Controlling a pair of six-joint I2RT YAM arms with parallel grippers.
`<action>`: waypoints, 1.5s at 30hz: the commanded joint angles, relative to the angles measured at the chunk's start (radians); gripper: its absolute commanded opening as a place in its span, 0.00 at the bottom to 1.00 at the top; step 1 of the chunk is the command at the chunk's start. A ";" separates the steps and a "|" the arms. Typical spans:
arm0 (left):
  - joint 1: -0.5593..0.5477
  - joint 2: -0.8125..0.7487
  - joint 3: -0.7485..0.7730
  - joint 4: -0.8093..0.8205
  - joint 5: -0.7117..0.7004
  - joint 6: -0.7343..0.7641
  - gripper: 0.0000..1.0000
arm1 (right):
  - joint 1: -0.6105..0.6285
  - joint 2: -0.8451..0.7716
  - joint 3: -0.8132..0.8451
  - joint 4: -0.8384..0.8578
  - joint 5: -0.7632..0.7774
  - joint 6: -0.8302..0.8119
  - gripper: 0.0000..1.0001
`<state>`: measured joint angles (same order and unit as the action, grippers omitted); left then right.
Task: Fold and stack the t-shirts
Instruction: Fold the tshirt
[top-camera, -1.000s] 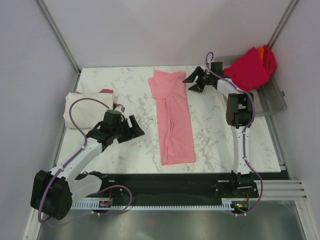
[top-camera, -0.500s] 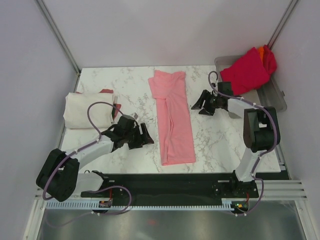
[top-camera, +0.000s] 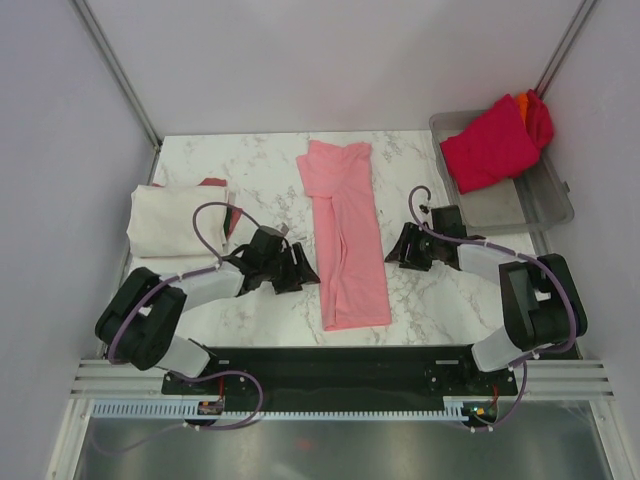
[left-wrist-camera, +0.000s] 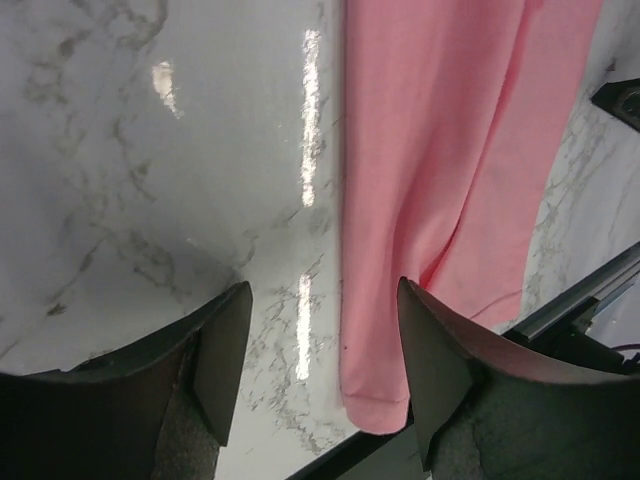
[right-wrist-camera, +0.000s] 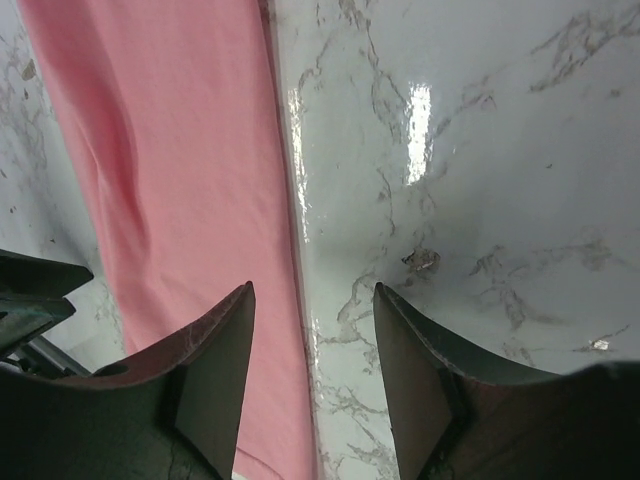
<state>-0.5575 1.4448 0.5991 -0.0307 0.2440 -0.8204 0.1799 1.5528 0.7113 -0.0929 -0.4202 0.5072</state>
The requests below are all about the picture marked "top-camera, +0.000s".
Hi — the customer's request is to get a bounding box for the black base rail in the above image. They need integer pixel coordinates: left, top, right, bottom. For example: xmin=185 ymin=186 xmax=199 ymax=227
xmin=161 ymin=346 xmax=518 ymax=410

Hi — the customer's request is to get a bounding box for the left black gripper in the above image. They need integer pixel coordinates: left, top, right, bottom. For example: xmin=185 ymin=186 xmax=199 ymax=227
xmin=262 ymin=243 xmax=319 ymax=295

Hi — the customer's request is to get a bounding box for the aluminium corner profile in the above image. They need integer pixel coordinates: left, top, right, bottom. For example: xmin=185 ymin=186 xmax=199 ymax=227
xmin=534 ymin=0 xmax=601 ymax=100
xmin=67 ymin=0 xmax=162 ymax=150

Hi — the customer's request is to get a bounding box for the pink t shirt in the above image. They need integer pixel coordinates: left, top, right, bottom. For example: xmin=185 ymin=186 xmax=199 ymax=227
xmin=296 ymin=140 xmax=392 ymax=331

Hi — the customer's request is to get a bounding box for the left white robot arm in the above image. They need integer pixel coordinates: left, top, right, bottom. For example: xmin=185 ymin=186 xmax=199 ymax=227
xmin=95 ymin=226 xmax=320 ymax=393

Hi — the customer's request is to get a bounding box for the right aluminium corner profile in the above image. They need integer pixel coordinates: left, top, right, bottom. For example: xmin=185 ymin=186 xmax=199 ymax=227
xmin=534 ymin=0 xmax=601 ymax=100

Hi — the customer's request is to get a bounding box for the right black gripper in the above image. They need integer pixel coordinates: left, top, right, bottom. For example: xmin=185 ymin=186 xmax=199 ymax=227
xmin=385 ymin=221 xmax=443 ymax=272

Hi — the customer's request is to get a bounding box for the folded green t shirt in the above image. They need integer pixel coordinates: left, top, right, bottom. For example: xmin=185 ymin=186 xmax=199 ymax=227
xmin=224 ymin=208 xmax=234 ymax=238

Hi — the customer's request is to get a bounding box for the left aluminium corner profile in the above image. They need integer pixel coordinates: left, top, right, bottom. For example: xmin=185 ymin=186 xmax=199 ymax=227
xmin=67 ymin=0 xmax=162 ymax=150

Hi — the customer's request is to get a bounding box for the white slotted cable duct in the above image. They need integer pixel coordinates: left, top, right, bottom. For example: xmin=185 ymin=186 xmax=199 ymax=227
xmin=91 ymin=398 xmax=499 ymax=421

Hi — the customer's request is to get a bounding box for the grey plastic tray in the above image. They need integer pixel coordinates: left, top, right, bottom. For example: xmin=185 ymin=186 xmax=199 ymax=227
xmin=429 ymin=110 xmax=574 ymax=236

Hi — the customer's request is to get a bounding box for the crimson t shirt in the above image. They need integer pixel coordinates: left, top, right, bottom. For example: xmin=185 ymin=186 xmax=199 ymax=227
xmin=440 ymin=94 xmax=543 ymax=194

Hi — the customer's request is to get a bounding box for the orange t shirt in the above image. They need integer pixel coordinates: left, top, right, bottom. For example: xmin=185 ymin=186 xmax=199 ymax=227
xmin=515 ymin=92 xmax=529 ymax=122

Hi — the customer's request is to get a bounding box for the folded dark red t shirt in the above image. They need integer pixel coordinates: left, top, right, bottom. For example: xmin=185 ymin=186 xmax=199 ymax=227
xmin=153 ymin=177 xmax=241 ymax=243

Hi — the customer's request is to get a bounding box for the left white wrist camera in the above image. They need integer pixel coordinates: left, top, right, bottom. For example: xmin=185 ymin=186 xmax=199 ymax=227
xmin=277 ymin=223 xmax=290 ymax=237

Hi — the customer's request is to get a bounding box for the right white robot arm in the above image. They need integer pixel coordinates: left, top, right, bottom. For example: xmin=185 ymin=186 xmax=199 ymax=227
xmin=385 ymin=206 xmax=588 ymax=394

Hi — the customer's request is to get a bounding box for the folded cream t shirt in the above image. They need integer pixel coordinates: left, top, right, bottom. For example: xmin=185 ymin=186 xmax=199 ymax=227
xmin=127 ymin=185 xmax=226 ymax=258

